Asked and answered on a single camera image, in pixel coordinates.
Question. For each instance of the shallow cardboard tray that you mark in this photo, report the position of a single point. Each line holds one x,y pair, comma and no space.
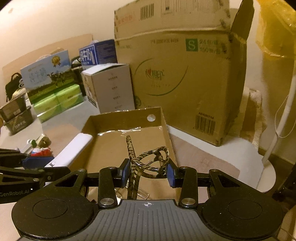
139,135

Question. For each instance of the white humidifier box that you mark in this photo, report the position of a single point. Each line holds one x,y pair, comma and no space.
109,87

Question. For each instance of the blue milk carton box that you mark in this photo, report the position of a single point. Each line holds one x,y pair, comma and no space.
98,53

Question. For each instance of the green tissue pack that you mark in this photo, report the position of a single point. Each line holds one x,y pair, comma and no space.
58,102

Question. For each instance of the upper black crate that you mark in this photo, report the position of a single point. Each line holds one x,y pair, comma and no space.
13,107

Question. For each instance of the large brown cardboard box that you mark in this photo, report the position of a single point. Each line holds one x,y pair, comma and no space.
187,57

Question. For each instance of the green pasture milk box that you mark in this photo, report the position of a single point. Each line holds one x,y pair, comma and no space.
47,75

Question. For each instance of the wooden headboard panel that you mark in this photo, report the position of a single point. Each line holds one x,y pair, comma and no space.
72,45

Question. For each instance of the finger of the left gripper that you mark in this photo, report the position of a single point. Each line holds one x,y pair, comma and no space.
12,157
46,174

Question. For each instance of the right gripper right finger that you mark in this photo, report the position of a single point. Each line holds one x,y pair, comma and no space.
184,178

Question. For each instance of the black crate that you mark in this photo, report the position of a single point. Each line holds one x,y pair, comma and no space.
13,107
20,121

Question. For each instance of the blue binder clip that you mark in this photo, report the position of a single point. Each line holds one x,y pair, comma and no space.
35,162

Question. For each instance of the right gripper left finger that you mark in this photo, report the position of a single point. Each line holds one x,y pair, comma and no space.
109,179

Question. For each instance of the red white toy figure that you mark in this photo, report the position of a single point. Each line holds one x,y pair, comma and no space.
41,152

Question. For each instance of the black bag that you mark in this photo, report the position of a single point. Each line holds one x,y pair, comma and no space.
13,85

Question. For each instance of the white fan stand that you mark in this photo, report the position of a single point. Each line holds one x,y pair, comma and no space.
268,176

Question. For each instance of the beige plug adapter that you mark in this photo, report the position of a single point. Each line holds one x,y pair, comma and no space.
43,141

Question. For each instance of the lower black crate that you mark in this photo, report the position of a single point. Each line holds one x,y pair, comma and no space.
20,121

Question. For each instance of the green white small jar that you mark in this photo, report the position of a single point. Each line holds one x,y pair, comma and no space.
32,143

